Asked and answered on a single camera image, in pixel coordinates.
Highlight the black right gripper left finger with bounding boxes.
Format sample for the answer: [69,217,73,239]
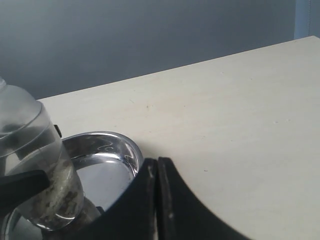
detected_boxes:
[42,158,157,240]

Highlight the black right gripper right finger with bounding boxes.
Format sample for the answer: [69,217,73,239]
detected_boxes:
[157,157,247,240]

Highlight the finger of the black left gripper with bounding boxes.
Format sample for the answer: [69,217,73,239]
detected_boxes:
[54,124,62,137]
[0,170,50,217]

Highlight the clear plastic shaker bottle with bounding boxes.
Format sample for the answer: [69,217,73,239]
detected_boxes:
[0,79,72,224]

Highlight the brown beans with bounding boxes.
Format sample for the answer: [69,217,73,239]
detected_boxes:
[29,160,84,231]

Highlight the round stainless steel plate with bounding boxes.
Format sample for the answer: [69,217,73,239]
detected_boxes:
[0,131,144,240]

